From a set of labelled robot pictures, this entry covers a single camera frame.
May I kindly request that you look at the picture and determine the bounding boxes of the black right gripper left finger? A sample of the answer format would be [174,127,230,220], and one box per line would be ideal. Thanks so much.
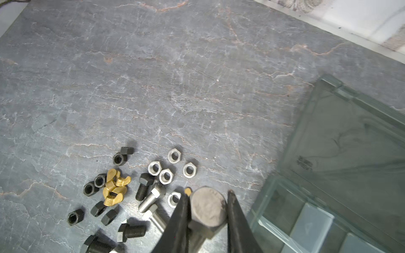
[152,192,191,253]

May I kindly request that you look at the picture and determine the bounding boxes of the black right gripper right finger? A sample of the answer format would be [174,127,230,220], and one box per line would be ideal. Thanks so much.
[227,190,263,253]

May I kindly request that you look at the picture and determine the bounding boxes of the large silver bolt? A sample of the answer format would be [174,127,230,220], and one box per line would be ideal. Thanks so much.
[188,187,227,253]

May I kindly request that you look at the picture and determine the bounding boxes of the brass wing nuts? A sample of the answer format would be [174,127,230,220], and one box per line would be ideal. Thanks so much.
[103,169,131,207]

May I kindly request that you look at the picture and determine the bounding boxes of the silver hex nut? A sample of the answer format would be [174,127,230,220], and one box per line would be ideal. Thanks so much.
[182,162,197,179]
[147,161,162,176]
[168,191,181,208]
[159,169,174,185]
[167,148,181,164]

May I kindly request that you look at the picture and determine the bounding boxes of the small brass nut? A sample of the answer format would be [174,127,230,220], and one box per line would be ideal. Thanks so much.
[184,187,193,197]

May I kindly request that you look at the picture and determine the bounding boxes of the small black bolt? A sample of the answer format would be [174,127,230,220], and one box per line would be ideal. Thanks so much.
[117,223,147,242]

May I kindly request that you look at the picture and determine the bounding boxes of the black bolt upright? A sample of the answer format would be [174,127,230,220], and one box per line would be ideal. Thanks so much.
[136,173,155,201]

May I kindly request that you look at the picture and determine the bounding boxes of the black hex nut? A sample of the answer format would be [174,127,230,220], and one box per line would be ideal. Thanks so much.
[101,209,119,226]
[93,174,107,188]
[90,201,107,217]
[113,147,135,166]
[67,209,84,226]
[83,181,99,197]

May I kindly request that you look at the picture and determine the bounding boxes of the large black bolt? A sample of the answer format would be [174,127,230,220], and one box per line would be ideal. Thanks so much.
[80,235,112,253]

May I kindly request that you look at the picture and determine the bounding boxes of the green plastic organizer box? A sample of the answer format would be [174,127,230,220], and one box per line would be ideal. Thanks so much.
[247,75,405,253]

